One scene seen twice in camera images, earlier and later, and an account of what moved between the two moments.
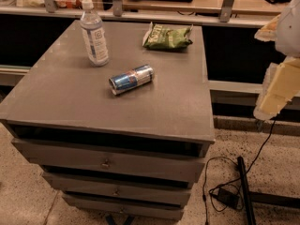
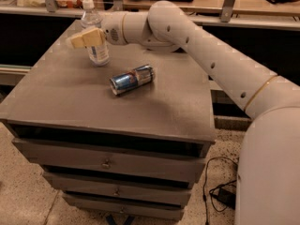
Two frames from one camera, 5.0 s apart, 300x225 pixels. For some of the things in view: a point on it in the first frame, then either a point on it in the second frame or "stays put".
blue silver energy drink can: [126, 82] stays put
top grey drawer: [179, 163] stays put
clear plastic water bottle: [93, 34] stays put
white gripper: [290, 32] to [112, 28]
